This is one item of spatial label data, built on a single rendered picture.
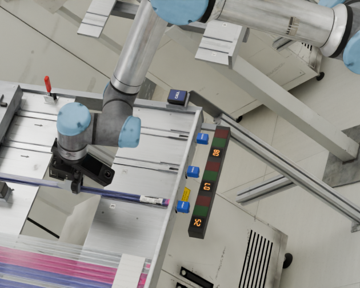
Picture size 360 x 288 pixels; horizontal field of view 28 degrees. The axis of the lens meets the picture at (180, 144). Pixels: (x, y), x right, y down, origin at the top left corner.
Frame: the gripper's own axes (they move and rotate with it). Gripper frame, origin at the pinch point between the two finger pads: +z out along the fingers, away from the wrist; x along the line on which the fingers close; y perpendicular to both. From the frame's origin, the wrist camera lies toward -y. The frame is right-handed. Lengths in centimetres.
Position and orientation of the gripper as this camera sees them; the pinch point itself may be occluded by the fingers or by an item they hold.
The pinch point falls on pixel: (79, 188)
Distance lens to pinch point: 194.4
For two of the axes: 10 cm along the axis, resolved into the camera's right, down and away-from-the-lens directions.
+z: -1.4, 5.2, 8.4
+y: -9.6, -2.8, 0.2
